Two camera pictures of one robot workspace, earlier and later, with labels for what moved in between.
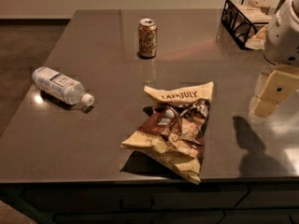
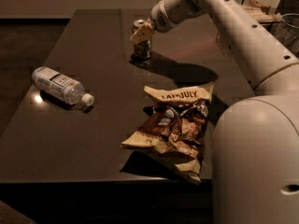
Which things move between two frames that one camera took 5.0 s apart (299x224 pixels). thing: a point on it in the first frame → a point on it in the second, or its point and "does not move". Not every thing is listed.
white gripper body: [282, 36] → [159, 20]
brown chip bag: [176, 127] does not move
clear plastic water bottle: [60, 86] does not move
